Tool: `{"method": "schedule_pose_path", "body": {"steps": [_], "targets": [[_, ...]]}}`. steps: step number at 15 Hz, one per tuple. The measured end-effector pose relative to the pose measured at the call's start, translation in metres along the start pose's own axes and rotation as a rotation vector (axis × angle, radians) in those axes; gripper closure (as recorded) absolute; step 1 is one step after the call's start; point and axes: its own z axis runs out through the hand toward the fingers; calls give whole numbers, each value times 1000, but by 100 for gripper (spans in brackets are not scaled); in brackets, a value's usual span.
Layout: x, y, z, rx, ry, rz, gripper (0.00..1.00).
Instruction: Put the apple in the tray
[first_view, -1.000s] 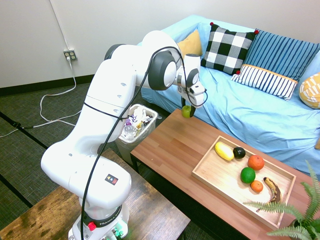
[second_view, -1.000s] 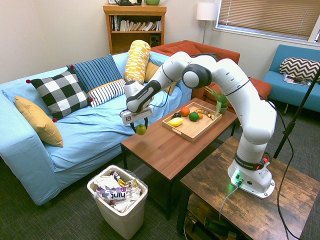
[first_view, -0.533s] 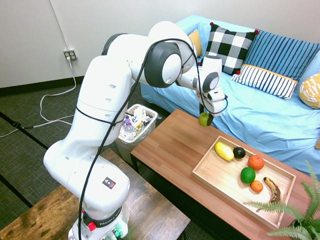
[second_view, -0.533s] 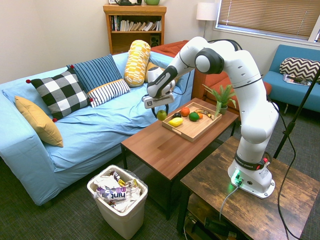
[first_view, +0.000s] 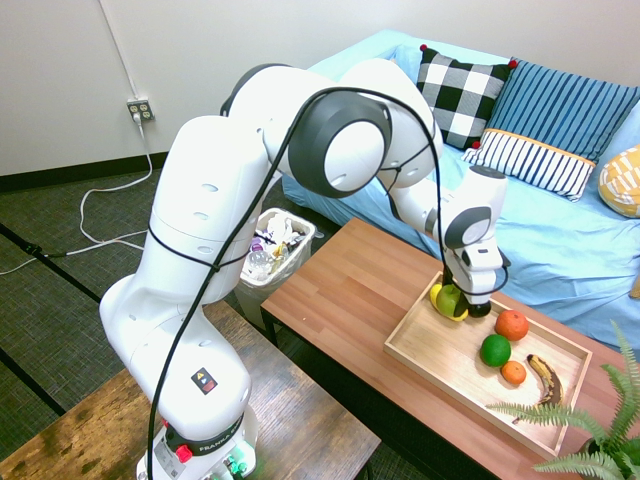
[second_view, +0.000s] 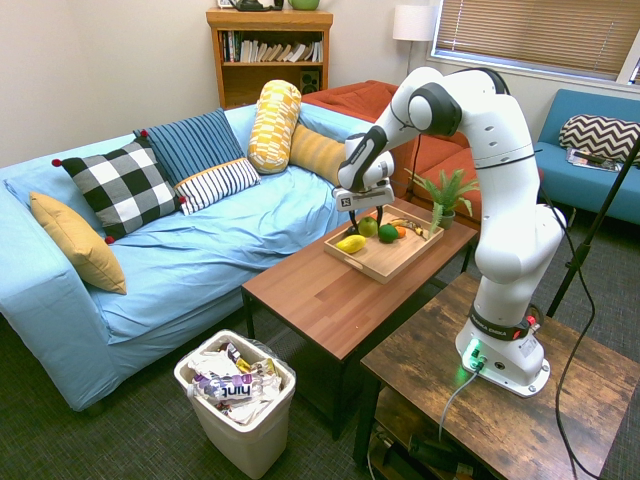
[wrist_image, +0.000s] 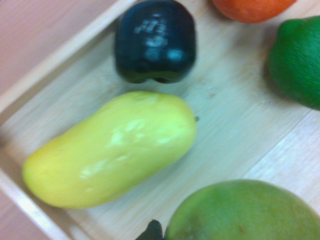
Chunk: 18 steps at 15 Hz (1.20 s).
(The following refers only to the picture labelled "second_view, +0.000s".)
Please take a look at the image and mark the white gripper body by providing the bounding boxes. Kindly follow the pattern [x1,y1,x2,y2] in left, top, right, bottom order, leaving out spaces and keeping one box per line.
[333,179,397,214]

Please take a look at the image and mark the wooden serving tray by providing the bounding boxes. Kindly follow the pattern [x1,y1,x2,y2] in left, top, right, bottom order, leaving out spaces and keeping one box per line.
[323,202,445,285]

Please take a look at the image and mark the yellow mango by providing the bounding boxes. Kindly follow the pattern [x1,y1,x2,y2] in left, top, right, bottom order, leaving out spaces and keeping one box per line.
[335,234,367,255]

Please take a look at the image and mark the browned banana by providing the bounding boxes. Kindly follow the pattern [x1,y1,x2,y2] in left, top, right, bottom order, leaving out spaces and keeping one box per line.
[389,217,427,238]

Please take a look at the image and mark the yellow striped pillow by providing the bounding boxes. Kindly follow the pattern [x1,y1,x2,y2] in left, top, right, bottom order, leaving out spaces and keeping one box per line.
[288,123,351,186]

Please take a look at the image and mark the potted green fern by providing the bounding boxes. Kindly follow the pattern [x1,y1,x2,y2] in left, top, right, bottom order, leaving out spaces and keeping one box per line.
[405,169,481,242]

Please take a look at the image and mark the wooden coffee table black legs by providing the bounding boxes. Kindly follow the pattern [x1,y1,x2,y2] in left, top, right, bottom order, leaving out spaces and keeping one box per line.
[241,199,479,441]

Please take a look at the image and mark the orange sofa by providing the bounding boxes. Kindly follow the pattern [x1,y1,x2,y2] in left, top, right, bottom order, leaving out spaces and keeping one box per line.
[302,79,544,226]

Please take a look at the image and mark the yellow patterned bolster pillow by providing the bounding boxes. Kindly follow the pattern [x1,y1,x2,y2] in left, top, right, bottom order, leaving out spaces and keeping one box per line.
[246,79,303,175]

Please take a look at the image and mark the white navy striped pillow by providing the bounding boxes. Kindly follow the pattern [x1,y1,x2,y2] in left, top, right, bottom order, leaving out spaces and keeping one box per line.
[173,157,262,217]

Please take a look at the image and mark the wooden bookshelf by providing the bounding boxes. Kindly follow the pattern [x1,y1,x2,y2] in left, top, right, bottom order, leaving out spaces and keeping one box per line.
[205,7,335,111]

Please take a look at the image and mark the light blue sofa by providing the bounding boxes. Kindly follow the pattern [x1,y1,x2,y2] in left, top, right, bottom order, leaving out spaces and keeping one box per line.
[0,102,401,414]

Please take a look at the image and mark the blue striped pillow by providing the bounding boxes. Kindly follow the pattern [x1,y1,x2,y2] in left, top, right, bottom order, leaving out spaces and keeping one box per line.
[132,107,246,189]

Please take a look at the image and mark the white shade floor lamp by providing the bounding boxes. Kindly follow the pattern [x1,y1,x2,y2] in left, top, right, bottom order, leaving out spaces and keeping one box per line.
[392,4,439,81]

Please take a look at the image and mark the teal blue couch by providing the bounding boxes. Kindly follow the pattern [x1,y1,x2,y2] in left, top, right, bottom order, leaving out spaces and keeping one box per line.
[532,88,640,226]

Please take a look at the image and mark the purple hint bottle wrapper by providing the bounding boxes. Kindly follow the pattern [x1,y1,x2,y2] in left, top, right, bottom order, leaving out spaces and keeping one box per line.
[192,373,262,402]

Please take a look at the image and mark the magazine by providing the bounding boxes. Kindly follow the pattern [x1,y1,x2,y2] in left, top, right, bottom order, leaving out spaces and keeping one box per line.
[565,147,624,173]

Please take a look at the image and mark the black white chevron pillow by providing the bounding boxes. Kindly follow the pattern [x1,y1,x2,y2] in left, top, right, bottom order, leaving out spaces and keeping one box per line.
[558,113,640,165]

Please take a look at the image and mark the black white checkered pillow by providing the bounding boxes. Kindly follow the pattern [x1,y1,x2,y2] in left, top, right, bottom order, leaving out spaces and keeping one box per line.
[51,130,188,246]

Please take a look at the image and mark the wooden window blinds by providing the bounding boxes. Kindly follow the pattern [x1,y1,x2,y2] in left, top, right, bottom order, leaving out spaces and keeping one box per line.
[432,0,640,84]

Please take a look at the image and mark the black power adapter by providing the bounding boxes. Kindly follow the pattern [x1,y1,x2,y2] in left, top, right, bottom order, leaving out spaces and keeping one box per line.
[407,433,464,472]

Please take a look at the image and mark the rustic brown side table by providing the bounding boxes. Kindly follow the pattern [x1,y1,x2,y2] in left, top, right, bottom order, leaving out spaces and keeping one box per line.
[352,272,640,480]

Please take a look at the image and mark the white plastic trash bin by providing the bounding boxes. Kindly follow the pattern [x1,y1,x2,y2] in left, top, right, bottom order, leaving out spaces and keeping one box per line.
[173,328,297,480]

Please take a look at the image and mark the mustard yellow pillow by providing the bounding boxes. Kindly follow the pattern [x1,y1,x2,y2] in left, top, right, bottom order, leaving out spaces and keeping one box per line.
[28,191,128,296]

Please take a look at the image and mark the grey cable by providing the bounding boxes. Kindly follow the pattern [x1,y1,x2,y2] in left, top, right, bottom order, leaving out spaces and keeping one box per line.
[437,368,482,442]

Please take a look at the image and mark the black camera stand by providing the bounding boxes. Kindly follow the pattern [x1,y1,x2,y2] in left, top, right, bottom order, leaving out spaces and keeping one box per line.
[545,144,640,319]

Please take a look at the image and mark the black cable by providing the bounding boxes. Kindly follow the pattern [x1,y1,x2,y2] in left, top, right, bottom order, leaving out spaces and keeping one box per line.
[539,187,609,480]

